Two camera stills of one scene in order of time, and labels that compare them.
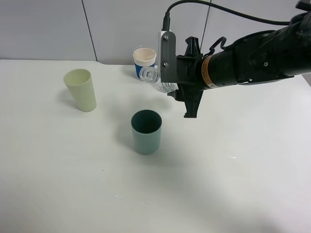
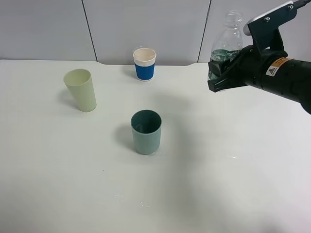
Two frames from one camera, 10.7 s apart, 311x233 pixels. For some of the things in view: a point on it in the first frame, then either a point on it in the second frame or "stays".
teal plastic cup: [146, 124] stays
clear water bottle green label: [152, 75] to [228, 41]
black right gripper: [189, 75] to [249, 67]
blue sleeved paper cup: [144, 57] stays
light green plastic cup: [79, 83] stays
